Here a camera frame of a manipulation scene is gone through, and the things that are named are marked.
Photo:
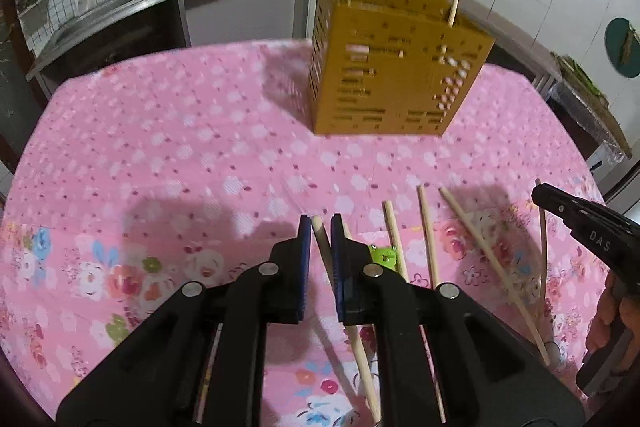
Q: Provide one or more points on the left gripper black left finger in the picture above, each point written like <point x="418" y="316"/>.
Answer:
<point x="198" y="360"/>

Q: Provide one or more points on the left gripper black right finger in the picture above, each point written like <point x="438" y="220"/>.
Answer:
<point x="443" y="359"/>

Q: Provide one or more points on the steel kitchen sink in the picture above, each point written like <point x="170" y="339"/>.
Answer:
<point x="85" y="21"/>

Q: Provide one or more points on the kitchen counter with cabinets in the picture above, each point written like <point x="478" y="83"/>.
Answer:
<point x="159" y="25"/>

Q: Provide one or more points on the person's right hand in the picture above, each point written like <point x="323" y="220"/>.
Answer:
<point x="608" y="308"/>

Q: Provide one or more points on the wooden chopstick behind frog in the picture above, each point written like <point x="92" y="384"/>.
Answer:
<point x="395" y="240"/>

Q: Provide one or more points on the pink floral tablecloth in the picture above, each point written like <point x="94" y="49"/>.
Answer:
<point x="190" y="165"/>

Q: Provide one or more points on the yellow perforated utensil holder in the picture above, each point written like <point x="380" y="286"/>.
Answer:
<point x="391" y="66"/>

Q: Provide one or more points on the green frog handle utensil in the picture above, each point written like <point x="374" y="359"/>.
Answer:
<point x="386" y="256"/>

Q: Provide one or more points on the green round wall object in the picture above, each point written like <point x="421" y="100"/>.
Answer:
<point x="622" y="45"/>

